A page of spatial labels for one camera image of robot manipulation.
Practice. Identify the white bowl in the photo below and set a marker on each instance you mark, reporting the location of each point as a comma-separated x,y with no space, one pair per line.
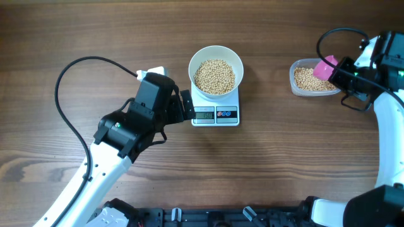
216,52

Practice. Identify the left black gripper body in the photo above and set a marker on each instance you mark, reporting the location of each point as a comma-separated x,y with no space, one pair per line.
174,114

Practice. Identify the clear container of soybeans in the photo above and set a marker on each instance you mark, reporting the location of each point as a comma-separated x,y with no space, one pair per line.
303,82

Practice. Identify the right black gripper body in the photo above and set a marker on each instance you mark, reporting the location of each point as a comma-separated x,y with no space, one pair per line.
351,83

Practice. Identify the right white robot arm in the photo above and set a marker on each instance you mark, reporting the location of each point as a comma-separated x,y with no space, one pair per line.
376,77

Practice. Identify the soybeans in white bowl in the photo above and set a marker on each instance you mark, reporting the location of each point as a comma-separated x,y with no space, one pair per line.
214,77

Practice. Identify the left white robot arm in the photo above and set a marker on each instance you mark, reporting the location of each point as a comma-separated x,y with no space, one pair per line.
120,138

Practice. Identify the pink plastic measuring scoop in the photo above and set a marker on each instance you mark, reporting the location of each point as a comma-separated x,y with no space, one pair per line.
322,70

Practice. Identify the white digital kitchen scale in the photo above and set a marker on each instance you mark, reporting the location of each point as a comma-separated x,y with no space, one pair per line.
223,111

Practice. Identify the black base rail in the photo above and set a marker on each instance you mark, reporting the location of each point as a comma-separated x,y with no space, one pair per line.
248,216

